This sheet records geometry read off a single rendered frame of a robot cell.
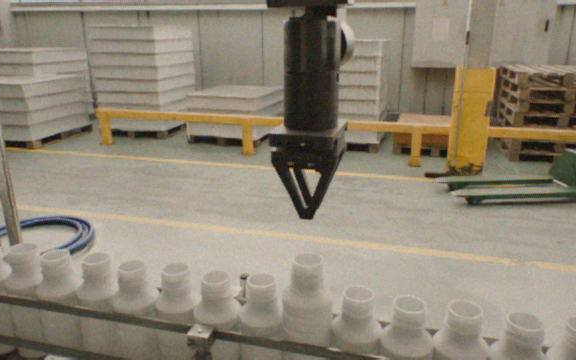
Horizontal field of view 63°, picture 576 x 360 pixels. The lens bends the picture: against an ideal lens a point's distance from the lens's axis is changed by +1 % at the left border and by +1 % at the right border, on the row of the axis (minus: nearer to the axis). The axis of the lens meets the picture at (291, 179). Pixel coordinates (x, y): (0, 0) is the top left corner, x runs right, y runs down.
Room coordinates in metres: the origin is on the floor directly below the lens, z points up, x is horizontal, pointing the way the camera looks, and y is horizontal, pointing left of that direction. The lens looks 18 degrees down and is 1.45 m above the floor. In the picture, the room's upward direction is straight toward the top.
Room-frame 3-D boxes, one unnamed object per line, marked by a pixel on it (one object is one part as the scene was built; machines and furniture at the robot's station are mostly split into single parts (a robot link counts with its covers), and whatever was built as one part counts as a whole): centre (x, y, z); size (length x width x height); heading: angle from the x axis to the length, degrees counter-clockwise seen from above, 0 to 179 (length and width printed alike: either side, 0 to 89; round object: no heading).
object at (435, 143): (6.04, -1.90, 0.16); 1.23 x 1.02 x 0.31; 163
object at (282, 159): (0.48, -0.02, 1.31); 0.07 x 0.07 x 0.09; 75
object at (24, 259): (0.60, 0.37, 1.08); 0.06 x 0.06 x 0.17
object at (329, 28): (0.49, -0.02, 1.44); 0.07 x 0.06 x 0.07; 164
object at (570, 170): (4.13, -2.10, 0.58); 1.45 x 0.54 x 1.16; 95
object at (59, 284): (0.58, 0.32, 1.08); 0.06 x 0.06 x 0.17
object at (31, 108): (6.53, 3.61, 0.42); 1.23 x 1.04 x 0.83; 167
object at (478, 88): (4.77, -1.82, 0.55); 0.40 x 0.34 x 1.10; 75
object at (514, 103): (5.75, -3.15, 0.51); 1.26 x 1.08 x 1.02; 165
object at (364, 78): (6.38, -0.75, 0.67); 1.24 x 1.03 x 1.35; 163
